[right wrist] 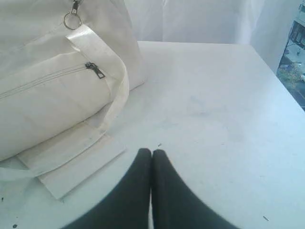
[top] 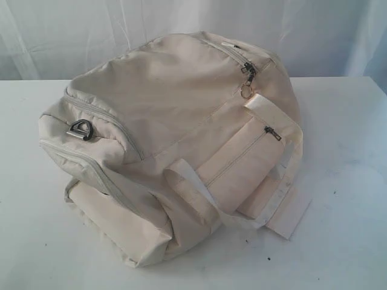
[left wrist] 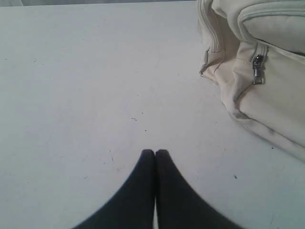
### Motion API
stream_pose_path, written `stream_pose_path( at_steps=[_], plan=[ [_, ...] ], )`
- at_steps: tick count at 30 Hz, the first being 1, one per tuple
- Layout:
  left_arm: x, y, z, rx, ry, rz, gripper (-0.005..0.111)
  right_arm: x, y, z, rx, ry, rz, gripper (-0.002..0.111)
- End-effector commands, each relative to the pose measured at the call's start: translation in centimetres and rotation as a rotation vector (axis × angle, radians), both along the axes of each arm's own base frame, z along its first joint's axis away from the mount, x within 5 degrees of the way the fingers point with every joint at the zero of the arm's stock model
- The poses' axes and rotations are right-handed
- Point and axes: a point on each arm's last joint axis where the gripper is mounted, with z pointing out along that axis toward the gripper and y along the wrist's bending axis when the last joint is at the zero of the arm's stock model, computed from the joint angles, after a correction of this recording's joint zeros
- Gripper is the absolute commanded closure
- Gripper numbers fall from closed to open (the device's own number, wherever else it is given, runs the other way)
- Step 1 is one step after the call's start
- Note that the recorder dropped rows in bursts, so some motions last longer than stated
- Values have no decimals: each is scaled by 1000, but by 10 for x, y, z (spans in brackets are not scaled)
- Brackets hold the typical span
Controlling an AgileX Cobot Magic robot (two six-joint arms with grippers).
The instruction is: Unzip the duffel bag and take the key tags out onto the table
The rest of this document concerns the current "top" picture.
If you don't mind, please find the white curtain backdrop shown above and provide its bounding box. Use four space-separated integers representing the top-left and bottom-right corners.
1 1 386 86

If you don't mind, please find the cream fabric duffel bag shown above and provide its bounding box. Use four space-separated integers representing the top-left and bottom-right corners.
38 32 311 267

